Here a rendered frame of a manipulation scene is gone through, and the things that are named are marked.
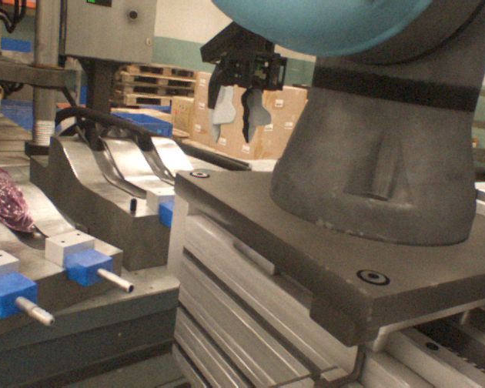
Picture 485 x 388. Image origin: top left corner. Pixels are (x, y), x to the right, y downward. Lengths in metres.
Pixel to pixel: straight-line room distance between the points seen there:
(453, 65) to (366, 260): 0.13
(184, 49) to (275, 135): 3.94
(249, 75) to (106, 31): 0.94
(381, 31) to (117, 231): 0.63
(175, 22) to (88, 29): 6.85
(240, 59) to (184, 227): 0.33
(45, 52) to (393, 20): 1.26
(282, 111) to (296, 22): 4.73
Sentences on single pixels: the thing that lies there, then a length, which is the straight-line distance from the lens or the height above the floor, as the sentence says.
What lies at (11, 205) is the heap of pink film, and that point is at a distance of 0.74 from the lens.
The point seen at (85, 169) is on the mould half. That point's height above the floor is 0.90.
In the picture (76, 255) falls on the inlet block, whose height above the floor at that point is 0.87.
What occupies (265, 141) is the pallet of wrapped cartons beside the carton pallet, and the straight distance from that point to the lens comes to 4.82.
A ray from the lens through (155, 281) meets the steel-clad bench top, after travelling 0.74.
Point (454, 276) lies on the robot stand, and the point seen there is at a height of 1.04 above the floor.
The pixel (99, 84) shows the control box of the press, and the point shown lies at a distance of 1.66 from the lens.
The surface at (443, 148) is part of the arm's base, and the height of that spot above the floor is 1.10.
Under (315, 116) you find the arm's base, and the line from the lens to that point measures 0.33.
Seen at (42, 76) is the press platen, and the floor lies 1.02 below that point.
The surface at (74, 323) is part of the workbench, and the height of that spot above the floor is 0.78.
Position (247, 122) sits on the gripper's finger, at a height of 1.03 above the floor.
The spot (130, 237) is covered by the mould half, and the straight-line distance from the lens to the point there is 0.74.
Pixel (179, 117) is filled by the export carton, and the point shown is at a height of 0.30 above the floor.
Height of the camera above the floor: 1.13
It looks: 15 degrees down
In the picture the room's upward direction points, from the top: 9 degrees clockwise
